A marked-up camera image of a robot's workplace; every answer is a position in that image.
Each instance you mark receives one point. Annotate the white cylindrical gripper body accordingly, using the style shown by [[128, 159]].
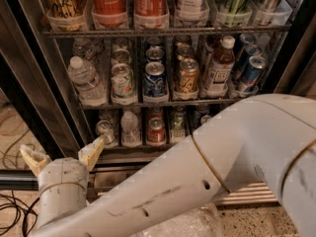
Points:
[[61, 171]]

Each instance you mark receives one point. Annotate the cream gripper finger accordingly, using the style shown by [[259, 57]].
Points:
[[90, 154], [35, 160]]

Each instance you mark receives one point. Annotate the clear front water bottle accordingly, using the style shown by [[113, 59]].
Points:
[[87, 81]]

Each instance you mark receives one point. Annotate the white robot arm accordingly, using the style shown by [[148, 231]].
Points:
[[266, 138]]

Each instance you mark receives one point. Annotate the clear water bottle bottom shelf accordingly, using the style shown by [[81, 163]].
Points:
[[130, 129]]

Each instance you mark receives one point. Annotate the red Coke can bottom shelf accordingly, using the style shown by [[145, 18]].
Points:
[[156, 131]]

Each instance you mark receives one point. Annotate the glass fridge door left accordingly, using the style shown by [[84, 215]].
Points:
[[20, 124]]

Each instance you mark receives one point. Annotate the clear rear water bottle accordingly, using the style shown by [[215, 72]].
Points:
[[84, 48]]

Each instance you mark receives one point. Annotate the stainless steel fridge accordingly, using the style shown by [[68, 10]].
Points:
[[38, 65]]

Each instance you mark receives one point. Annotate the blue Pepsi can bottom shelf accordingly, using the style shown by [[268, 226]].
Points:
[[201, 115]]

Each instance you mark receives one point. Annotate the amber tea bottle white cap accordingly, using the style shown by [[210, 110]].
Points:
[[220, 66]]

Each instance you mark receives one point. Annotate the yellow LaCroix can top shelf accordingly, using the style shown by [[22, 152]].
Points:
[[64, 0]]

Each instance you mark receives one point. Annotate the blue Pepsi front can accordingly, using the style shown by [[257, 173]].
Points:
[[154, 80]]

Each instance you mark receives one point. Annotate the green white middle can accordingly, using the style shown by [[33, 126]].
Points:
[[120, 56]]

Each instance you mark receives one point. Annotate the blue Pepsi middle can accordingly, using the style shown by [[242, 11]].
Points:
[[155, 54]]

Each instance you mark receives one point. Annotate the orange LaCroix front can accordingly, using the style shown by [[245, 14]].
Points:
[[187, 76]]

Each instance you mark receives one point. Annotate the orange lacroix can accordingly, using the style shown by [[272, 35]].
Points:
[[185, 51], [187, 76]]

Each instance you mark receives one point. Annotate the clear plastic bag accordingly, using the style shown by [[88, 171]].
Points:
[[201, 222]]

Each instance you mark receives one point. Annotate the orange LaCroix middle can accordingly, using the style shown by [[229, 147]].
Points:
[[185, 51]]

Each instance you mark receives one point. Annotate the red Coca-Cola can left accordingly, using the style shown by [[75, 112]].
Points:
[[109, 12]]

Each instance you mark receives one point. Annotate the red coca-cola can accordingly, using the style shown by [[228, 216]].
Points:
[[109, 12], [150, 8]]

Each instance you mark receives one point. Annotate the red Coca-Cola can right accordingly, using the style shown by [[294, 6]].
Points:
[[150, 8]]

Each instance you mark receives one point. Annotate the blue Red Bull front can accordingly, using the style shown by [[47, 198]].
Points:
[[252, 73]]

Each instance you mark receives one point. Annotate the blue red bull can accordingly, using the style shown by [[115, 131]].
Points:
[[248, 51], [252, 73]]

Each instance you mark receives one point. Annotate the blue Red Bull middle can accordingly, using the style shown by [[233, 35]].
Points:
[[248, 51]]

